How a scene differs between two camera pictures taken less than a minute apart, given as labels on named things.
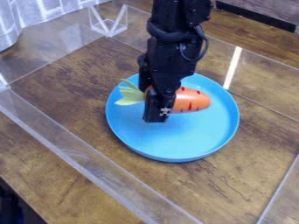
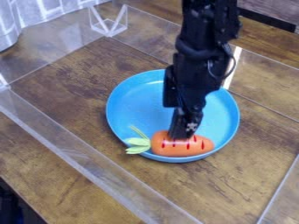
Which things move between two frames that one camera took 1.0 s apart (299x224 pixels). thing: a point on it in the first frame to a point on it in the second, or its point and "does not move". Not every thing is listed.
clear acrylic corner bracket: [106, 26] does not move
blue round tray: [190, 136] does not move
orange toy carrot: [190, 98] to [165, 146]
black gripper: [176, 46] to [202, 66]
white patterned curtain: [22, 13] does not move
